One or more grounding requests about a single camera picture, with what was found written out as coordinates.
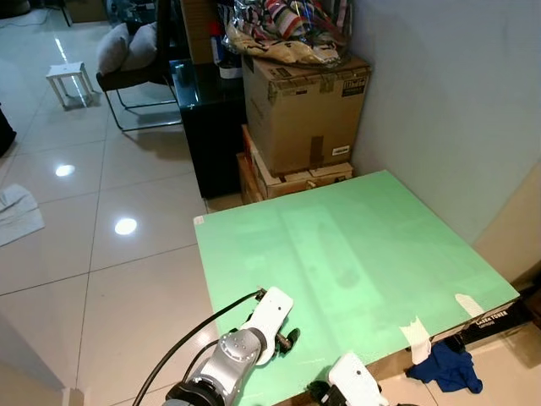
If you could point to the black printed long box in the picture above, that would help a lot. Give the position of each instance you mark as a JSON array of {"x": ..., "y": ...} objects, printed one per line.
[{"x": 499, "y": 321}]

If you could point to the brown wooden panel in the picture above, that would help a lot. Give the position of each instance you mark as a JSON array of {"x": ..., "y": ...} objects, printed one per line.
[{"x": 199, "y": 30}]

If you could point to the grey cushion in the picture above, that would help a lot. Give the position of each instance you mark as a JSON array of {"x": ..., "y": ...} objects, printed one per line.
[
  {"x": 144, "y": 44},
  {"x": 112, "y": 49}
]

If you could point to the black cabinet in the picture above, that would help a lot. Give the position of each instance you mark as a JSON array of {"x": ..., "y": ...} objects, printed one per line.
[{"x": 207, "y": 127}]

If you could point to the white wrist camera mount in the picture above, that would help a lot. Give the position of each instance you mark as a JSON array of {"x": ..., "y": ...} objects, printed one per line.
[
  {"x": 270, "y": 313},
  {"x": 357, "y": 381}
]

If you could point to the light green board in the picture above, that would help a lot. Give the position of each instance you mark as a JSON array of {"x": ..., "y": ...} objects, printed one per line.
[{"x": 338, "y": 262}]

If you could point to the black metal frame chair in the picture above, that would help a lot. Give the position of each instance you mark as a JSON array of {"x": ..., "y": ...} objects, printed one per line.
[{"x": 135, "y": 85}]

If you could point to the short white tape piece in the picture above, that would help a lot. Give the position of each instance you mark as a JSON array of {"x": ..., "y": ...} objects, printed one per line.
[{"x": 467, "y": 303}]

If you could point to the white floor cloth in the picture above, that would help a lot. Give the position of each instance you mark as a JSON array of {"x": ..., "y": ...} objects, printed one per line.
[{"x": 17, "y": 216}]

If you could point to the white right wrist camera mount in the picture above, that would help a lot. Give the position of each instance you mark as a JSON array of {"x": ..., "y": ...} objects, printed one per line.
[{"x": 357, "y": 381}]

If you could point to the dark blue cloth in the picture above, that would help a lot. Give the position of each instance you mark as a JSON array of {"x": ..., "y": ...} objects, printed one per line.
[{"x": 448, "y": 368}]

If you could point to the black bin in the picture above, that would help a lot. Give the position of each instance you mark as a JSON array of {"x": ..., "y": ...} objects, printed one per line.
[{"x": 4, "y": 131}]

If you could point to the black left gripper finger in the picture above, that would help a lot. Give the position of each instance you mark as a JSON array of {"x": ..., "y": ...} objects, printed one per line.
[{"x": 293, "y": 337}]

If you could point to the flat brown cardboard box stack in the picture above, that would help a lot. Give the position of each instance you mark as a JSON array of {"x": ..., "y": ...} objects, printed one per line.
[{"x": 287, "y": 182}]

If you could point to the small white stool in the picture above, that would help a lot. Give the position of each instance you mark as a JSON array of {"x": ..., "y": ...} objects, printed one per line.
[{"x": 69, "y": 74}]

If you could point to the beige board panel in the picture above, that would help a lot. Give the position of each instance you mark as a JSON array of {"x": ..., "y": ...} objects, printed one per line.
[{"x": 516, "y": 228}]

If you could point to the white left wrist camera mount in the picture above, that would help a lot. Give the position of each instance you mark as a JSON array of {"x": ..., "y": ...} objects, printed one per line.
[{"x": 270, "y": 313}]

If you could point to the large brown cardboard box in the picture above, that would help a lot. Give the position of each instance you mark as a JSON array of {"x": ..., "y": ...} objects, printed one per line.
[{"x": 308, "y": 110}]

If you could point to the clear plastic bag of textiles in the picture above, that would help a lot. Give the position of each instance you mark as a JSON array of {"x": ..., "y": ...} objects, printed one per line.
[{"x": 283, "y": 30}]

